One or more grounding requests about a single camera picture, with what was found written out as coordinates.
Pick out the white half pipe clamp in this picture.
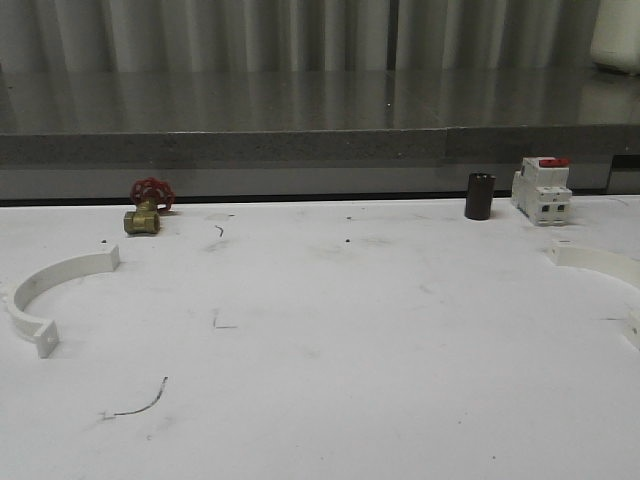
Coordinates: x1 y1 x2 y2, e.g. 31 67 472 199
6 245 120 359
551 244 640 350

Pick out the grey stone counter slab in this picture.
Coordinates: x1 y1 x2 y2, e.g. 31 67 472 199
1 68 639 201

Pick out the dark brown cylinder coupling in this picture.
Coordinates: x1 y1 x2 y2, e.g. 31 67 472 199
464 172 496 221

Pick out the brass valve red handwheel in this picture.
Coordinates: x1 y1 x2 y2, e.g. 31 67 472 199
123 177 176 235

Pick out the white container in background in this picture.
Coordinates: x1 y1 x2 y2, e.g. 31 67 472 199
590 0 639 75

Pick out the white circuit breaker red switch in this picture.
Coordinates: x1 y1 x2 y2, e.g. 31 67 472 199
511 157 572 226

